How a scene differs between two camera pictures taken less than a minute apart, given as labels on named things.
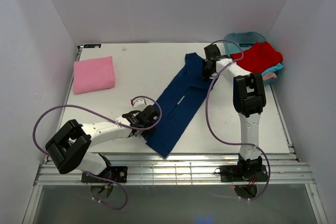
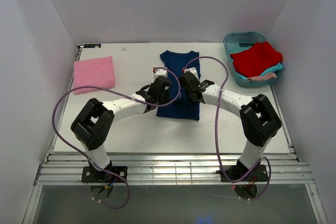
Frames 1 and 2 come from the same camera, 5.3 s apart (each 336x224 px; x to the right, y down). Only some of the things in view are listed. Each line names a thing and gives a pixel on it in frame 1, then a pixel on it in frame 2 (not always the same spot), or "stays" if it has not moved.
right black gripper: x=205 y=75 to x=189 y=100
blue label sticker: x=92 y=45 stays
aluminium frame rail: x=183 y=169 stays
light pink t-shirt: x=268 y=76 stays
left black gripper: x=151 y=125 to x=166 y=98
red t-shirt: x=258 y=58 stays
